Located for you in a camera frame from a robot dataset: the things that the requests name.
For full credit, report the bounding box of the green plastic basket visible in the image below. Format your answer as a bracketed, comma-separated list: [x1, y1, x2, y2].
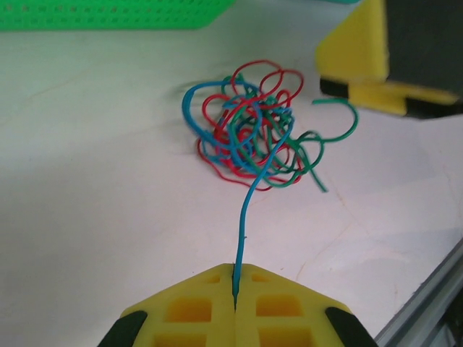
[0, 0, 237, 32]

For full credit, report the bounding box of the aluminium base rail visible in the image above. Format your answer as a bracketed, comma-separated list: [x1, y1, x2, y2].
[374, 238, 463, 347]

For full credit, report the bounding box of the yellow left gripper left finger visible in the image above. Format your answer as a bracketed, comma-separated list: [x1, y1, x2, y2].
[96, 262, 237, 347]

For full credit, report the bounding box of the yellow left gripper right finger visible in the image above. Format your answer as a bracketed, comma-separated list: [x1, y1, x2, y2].
[234, 262, 378, 347]

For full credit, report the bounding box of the pile of coloured rubber bands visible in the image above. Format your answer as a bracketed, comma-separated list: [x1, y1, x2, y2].
[197, 59, 305, 187]

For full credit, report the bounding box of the green cable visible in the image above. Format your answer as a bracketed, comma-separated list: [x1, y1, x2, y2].
[222, 74, 360, 192]

